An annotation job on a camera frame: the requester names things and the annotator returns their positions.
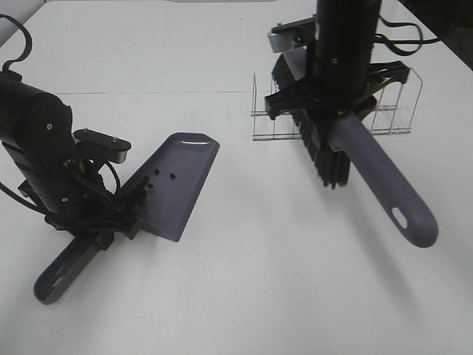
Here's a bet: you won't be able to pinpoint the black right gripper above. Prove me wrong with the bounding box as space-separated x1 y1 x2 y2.
265 61 410 121

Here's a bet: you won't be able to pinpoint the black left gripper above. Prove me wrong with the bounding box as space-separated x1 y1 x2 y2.
45 147 146 251

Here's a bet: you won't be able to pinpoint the pile of coffee beans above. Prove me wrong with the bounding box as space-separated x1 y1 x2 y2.
120 166 177 212

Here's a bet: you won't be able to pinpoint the grey plastic dustpan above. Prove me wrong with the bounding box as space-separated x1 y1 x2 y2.
33 132 220 305

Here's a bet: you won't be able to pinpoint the grey hand brush black bristles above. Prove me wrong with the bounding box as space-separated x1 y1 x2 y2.
271 55 438 248

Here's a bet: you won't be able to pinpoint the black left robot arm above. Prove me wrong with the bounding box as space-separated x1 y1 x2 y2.
1 72 136 249

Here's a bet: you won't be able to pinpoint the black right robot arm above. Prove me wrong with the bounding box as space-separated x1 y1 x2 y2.
265 1 409 119

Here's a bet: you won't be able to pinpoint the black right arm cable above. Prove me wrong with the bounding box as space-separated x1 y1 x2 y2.
372 14 444 56

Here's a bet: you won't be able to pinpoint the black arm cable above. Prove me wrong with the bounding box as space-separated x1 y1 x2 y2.
0 13 34 75
372 14 444 56

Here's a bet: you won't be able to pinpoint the metal wire dish rack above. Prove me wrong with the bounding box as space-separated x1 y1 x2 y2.
250 67 423 141

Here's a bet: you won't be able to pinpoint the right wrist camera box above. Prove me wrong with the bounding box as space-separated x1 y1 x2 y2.
268 15 318 53

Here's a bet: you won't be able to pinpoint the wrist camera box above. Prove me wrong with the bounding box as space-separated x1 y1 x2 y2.
268 15 318 53
72 128 132 164

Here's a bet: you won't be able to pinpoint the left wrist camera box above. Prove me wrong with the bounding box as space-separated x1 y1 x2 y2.
72 128 132 164

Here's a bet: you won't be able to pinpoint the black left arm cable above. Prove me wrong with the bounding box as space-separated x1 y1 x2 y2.
0 13 34 75

